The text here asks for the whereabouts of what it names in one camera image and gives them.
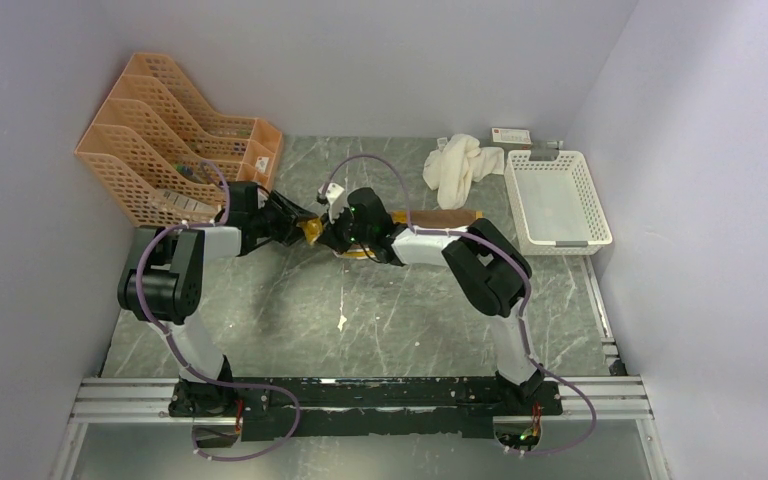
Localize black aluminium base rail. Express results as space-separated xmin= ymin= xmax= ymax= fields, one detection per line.
xmin=69 ymin=376 xmax=654 ymax=441

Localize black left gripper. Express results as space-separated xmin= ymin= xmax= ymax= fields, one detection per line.
xmin=251 ymin=190 xmax=319 ymax=249

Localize white red small box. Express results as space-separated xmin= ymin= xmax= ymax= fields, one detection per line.
xmin=491 ymin=127 xmax=532 ymax=148

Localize white terry towel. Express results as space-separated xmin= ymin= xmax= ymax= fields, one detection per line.
xmin=423 ymin=134 xmax=505 ymax=210

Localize white perforated plastic basket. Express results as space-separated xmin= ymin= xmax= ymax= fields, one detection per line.
xmin=504 ymin=149 xmax=613 ymax=256

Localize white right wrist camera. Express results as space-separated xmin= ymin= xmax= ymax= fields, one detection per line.
xmin=316 ymin=182 xmax=347 ymax=223

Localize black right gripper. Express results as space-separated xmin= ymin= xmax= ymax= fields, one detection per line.
xmin=318 ymin=202 xmax=374 ymax=256

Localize orange plastic file organizer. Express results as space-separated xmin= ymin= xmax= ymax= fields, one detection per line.
xmin=75 ymin=53 xmax=284 ymax=227

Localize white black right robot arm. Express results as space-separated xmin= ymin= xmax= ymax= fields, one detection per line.
xmin=316 ymin=183 xmax=545 ymax=414

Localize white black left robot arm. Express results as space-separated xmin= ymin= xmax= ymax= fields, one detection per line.
xmin=117 ymin=181 xmax=316 ymax=417

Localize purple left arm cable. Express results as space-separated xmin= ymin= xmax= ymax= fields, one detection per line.
xmin=135 ymin=160 xmax=303 ymax=463

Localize yellow brown bear towel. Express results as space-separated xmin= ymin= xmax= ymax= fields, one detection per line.
xmin=297 ymin=209 xmax=484 ymax=259

